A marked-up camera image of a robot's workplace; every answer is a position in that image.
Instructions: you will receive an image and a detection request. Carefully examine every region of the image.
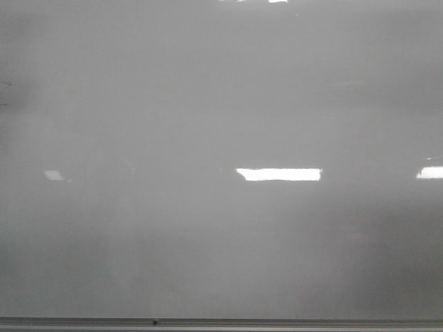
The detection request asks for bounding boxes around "white whiteboard with aluminium frame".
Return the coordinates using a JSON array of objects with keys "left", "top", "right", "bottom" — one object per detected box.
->
[{"left": 1, "top": 1, "right": 442, "bottom": 331}]

